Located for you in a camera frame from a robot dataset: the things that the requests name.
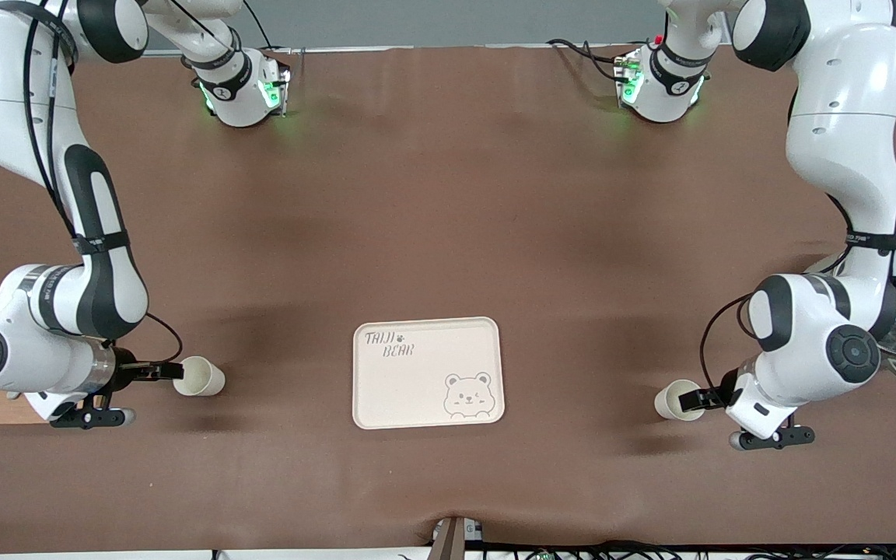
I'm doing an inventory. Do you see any aluminium camera post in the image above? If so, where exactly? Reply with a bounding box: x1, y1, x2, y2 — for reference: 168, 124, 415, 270
429, 515, 467, 560

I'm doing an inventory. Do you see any grey-green electric cooking pot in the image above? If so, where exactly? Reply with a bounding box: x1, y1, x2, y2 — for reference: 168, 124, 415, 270
803, 243, 896, 382

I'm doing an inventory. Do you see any cream tray with bear print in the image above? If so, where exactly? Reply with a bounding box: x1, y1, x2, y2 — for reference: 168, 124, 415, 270
352, 316, 506, 431

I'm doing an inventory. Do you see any black cable at table edge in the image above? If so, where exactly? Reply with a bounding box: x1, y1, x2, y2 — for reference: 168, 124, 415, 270
487, 541, 698, 560

